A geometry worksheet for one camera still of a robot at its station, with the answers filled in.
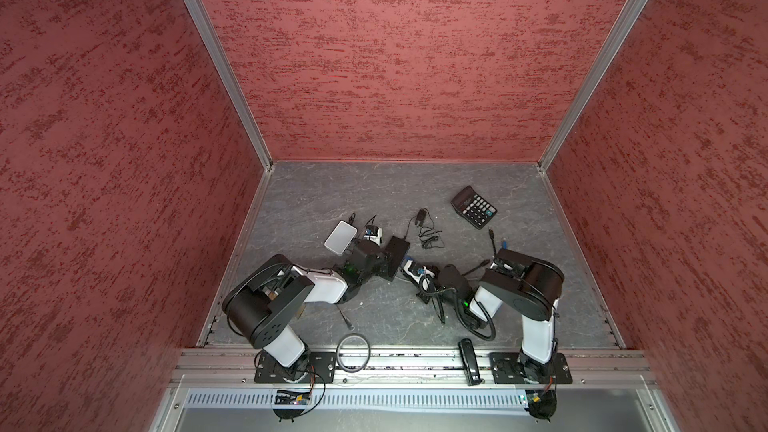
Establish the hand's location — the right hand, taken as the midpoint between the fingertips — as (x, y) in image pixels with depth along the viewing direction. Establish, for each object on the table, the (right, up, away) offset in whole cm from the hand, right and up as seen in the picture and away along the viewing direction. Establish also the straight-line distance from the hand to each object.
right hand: (405, 277), depth 90 cm
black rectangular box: (-3, +7, 0) cm, 8 cm away
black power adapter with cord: (-19, +17, +12) cm, 28 cm away
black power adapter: (+9, +11, +8) cm, 16 cm away
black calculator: (+25, +21, +15) cm, 36 cm away
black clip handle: (+16, -17, -19) cm, 30 cm away
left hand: (-5, +5, +2) cm, 7 cm away
